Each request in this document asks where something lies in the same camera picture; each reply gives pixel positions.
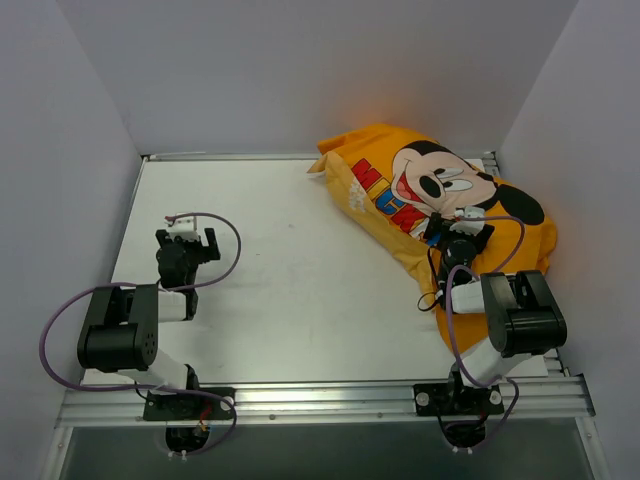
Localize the yellow Mickey Mouse pillowcase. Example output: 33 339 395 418
306 122 558 358

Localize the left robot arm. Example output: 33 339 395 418
77 220 221 419

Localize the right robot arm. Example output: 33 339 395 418
424 207 568 413

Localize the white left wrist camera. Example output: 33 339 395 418
165 215 200 242

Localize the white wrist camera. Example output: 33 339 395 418
449 206 485 236
165 215 200 242

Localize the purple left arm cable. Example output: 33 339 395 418
39 212 243 456

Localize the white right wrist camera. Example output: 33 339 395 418
449 206 485 236

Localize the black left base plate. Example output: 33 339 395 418
142 387 236 422

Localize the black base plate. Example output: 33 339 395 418
413 382 505 417
142 387 236 422

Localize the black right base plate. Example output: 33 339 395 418
413 382 505 417

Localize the aluminium front rail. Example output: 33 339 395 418
56 376 595 428

